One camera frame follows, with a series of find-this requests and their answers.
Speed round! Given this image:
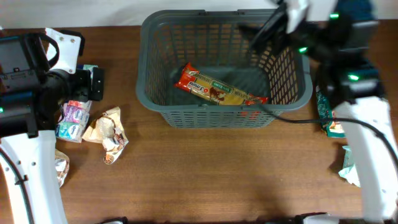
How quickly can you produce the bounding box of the light teal small packet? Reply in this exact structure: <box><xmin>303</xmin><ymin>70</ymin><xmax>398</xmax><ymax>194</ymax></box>
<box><xmin>338</xmin><ymin>146</ymin><xmax>361</xmax><ymax>187</ymax></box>

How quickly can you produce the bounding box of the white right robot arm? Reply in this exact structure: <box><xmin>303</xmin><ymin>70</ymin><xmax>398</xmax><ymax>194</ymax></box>
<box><xmin>239</xmin><ymin>1</ymin><xmax>397</xmax><ymax>223</ymax></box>

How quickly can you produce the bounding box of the brown white snack pouch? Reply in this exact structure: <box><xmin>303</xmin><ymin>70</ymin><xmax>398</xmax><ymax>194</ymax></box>
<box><xmin>55</xmin><ymin>149</ymin><xmax>70</xmax><ymax>187</ymax></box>

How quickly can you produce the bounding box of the multicolour tissue pack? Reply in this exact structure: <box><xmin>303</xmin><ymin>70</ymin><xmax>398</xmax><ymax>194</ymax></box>
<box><xmin>55</xmin><ymin>100</ymin><xmax>92</xmax><ymax>143</ymax></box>

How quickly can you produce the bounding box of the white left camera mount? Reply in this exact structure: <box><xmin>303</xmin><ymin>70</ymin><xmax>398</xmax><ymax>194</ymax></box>
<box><xmin>45</xmin><ymin>28</ymin><xmax>85</xmax><ymax>74</ymax></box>

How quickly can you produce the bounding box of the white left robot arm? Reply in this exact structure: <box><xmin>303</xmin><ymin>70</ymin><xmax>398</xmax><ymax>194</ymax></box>
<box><xmin>1</xmin><ymin>29</ymin><xmax>104</xmax><ymax>223</ymax></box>

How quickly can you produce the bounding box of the orange spaghetti packet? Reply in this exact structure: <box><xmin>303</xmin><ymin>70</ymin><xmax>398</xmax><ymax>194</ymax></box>
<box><xmin>174</xmin><ymin>63</ymin><xmax>269</xmax><ymax>106</ymax></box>

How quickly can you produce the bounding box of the green coffee bean bag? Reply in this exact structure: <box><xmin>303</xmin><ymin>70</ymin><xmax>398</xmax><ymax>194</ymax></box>
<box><xmin>315</xmin><ymin>85</ymin><xmax>345</xmax><ymax>138</ymax></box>

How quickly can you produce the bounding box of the beige crumpled snack bag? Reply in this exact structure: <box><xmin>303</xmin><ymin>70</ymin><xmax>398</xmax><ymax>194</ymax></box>
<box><xmin>82</xmin><ymin>106</ymin><xmax>129</xmax><ymax>165</ymax></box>

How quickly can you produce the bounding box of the grey plastic basket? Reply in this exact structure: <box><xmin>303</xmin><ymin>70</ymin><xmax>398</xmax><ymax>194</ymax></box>
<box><xmin>136</xmin><ymin>9</ymin><xmax>313</xmax><ymax>128</ymax></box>

